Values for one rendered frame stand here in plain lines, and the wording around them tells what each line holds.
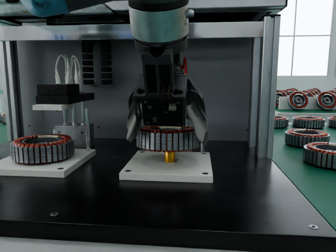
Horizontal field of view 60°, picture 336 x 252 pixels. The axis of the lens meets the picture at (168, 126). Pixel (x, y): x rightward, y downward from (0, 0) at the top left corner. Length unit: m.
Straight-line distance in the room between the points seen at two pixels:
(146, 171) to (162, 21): 0.24
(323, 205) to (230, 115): 0.37
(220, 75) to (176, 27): 0.41
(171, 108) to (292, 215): 0.20
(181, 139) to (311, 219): 0.21
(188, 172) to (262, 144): 0.21
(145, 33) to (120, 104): 0.45
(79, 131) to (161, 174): 0.29
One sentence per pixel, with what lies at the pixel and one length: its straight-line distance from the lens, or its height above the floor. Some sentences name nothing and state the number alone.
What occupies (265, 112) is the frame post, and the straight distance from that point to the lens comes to 0.62.
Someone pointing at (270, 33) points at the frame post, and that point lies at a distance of 0.63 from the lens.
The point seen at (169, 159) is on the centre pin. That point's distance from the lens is 0.53.
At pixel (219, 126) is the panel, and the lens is 0.78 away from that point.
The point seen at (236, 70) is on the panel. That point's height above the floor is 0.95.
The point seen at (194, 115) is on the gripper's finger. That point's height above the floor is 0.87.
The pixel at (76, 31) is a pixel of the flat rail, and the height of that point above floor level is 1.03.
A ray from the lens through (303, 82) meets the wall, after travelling 7.30.
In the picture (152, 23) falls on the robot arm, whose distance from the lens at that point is 0.36.
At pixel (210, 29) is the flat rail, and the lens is 0.62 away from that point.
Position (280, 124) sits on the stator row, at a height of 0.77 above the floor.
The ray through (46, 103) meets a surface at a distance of 0.64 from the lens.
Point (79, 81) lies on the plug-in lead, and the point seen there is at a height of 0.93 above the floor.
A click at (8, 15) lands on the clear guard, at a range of 0.44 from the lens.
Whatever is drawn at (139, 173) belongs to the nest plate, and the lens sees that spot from 0.47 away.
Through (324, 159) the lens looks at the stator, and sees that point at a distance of 0.67.
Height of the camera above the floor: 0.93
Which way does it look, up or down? 9 degrees down
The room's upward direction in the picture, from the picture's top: straight up
